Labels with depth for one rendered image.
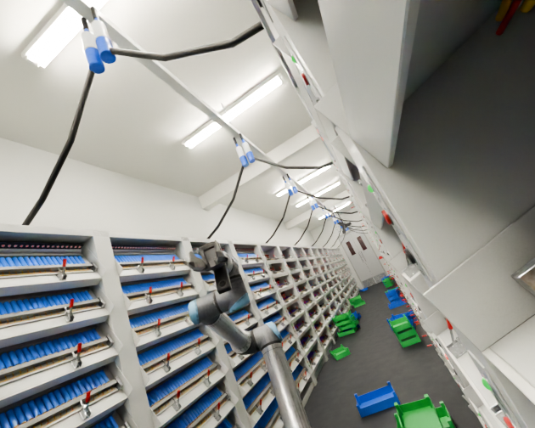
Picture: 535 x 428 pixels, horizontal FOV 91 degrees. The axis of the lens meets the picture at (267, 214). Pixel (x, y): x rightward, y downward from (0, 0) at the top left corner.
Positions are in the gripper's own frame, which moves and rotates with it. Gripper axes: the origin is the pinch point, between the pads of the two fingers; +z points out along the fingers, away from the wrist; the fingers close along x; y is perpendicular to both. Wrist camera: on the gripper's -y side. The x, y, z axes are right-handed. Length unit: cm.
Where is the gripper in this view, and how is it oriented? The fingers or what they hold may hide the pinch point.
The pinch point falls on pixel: (204, 260)
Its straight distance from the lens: 80.5
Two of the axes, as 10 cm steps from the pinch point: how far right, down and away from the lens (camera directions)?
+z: -0.7, -3.1, -9.5
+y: -3.8, -8.7, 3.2
